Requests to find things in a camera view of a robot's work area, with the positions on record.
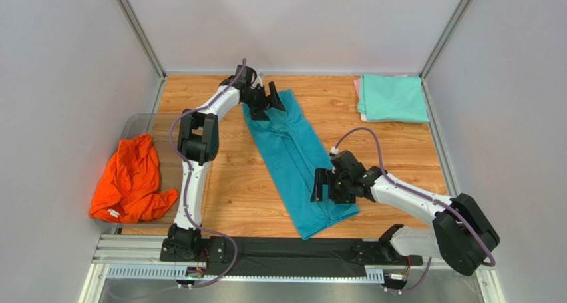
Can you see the folded pink t-shirt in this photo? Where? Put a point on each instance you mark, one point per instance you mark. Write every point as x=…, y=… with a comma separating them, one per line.
x=357, y=86

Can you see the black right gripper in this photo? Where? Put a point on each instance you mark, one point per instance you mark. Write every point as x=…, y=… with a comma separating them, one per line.
x=330, y=188

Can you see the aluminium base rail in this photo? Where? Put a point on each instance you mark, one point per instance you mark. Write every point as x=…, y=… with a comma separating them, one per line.
x=127, y=268

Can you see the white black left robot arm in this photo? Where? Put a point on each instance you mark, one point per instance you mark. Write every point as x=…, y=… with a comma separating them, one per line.
x=198, y=143

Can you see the teal blue t-shirt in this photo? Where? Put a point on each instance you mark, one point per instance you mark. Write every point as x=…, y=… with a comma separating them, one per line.
x=292, y=151

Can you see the orange crumpled t-shirt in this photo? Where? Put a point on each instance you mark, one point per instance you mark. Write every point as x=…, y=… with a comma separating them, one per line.
x=129, y=189

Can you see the clear plastic bin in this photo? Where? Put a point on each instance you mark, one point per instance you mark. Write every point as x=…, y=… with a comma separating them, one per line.
x=158, y=125

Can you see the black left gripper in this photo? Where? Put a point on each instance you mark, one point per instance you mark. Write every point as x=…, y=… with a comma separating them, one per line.
x=259, y=112

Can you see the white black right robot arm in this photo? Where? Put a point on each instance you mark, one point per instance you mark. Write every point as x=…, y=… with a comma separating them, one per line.
x=457, y=232

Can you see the folded mint green t-shirt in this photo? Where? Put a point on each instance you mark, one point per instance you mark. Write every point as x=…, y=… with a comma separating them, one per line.
x=392, y=98

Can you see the black table edge strip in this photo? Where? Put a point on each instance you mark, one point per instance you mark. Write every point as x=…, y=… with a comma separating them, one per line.
x=289, y=257

